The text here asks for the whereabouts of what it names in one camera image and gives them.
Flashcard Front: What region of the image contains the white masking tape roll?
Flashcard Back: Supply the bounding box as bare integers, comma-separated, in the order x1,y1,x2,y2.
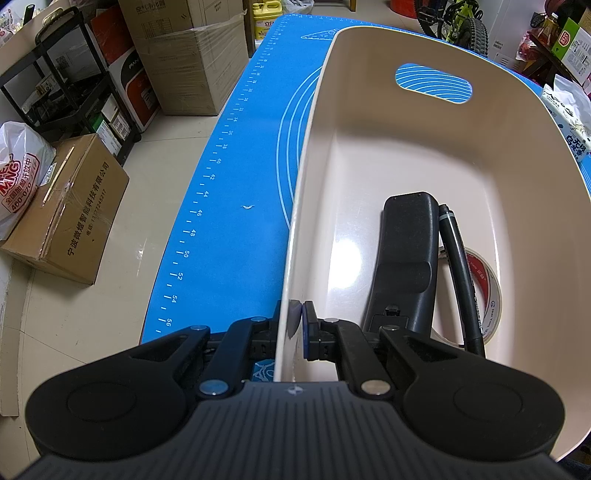
432,247,502,348

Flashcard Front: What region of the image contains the beige plastic storage bin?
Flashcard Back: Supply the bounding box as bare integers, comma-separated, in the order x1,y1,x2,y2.
283,26,590,459

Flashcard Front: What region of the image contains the blue silicone baking mat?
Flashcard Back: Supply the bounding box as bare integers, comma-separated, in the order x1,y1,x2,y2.
139,12,591,384

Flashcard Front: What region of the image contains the brown cardboard box on floor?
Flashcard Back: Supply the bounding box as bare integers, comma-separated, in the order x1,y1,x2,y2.
1,134,129,285

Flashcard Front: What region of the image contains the large wrapped cardboard box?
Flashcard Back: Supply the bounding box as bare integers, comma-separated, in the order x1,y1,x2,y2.
135,12,249,116

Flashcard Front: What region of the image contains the white red plastic bag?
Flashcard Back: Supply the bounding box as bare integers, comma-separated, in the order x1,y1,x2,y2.
0,121,56,241

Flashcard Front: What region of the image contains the black metal shelf rack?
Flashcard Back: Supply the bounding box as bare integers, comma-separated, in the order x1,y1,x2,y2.
1,6,141,164

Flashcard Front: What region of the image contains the yellow oil jug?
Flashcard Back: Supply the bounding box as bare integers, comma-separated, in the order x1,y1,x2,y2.
252,0,283,40

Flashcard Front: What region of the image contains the white tissue pack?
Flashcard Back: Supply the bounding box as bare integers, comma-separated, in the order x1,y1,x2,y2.
541,75,590,163

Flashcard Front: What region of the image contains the green children's bicycle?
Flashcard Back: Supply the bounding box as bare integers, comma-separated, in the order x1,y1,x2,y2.
414,0,489,57

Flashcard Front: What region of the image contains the upper stacked cardboard box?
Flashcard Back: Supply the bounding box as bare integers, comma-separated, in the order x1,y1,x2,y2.
119,0,243,39

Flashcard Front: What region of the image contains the red white appliance box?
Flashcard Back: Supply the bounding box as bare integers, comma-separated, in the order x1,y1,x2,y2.
90,5,159,132

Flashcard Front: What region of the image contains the green white carton box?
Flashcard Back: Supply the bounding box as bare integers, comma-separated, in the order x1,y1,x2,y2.
552,18,591,85

